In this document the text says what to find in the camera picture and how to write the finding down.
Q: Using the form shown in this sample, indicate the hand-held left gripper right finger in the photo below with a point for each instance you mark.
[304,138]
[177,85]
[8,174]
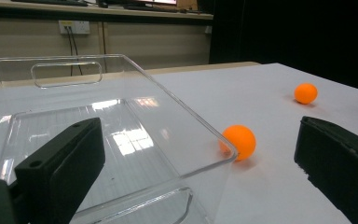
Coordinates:
[338,161]

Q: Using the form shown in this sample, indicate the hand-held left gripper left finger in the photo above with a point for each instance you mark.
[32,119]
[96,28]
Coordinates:
[59,174]

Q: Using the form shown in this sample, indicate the orange ping-pong ball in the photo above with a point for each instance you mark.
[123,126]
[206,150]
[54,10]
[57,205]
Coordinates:
[240,142]
[305,93]

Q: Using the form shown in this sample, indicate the clear plastic box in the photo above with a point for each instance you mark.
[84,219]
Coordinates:
[143,140]

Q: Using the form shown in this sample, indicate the black curtain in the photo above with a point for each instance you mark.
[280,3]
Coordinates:
[292,31]

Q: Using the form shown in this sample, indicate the long beige desk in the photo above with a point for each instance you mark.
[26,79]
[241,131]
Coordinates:
[90,10]

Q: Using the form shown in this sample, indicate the black keyboard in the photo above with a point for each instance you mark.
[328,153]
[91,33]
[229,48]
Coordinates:
[49,2]

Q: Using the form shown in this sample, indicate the computer monitor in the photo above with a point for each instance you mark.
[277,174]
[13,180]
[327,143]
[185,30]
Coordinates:
[158,1]

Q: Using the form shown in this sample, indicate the small white wall socket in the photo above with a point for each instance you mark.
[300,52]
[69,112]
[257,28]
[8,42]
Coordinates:
[208,29]

